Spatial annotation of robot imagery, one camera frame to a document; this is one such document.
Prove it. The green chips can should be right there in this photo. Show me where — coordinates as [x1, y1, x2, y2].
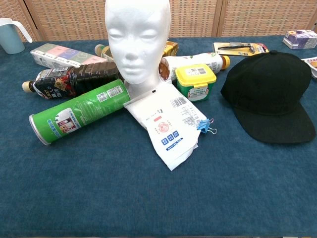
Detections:
[28, 78, 131, 146]

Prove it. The blue binder clip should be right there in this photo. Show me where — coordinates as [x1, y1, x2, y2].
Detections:
[196, 118, 218, 136]

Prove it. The yellow brown drink carton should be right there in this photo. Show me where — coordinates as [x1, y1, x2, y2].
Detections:
[162, 41, 179, 59]

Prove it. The red white snack packet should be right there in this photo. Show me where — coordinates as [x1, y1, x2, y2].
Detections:
[301, 57, 317, 79]

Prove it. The green tea bottle cream cap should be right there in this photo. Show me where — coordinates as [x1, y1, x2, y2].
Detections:
[94, 44, 114, 62]

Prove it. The white printed plastic bag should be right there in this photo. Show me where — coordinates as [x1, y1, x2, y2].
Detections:
[123, 82, 208, 172]

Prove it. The green tub yellow lid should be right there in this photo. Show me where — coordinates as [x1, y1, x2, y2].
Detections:
[175, 63, 217, 102]

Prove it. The purple white box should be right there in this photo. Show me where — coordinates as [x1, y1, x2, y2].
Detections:
[282, 29, 317, 50]

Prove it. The razor on yellow blister card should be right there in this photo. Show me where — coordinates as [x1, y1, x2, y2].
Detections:
[213, 41, 270, 57]

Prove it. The blue tablecloth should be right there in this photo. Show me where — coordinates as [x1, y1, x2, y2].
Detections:
[0, 35, 317, 238]

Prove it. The white foam mannequin head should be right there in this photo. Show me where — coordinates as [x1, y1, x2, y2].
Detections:
[104, 0, 171, 100]

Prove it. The woven wooden folding screen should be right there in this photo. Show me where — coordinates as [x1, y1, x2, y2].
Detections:
[0, 0, 317, 42]

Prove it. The dark tea plastic bottle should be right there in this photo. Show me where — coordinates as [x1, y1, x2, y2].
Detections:
[22, 61, 124, 100]

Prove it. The white label bottle orange cap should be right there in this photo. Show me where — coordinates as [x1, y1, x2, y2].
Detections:
[158, 52, 231, 82]

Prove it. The light blue pitcher white handle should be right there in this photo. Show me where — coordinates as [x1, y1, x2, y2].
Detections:
[0, 17, 33, 55]

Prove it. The black baseball cap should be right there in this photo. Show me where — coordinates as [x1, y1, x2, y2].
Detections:
[220, 50, 317, 144]

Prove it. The pastel tissue multipack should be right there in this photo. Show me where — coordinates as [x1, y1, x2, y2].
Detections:
[30, 43, 107, 69]

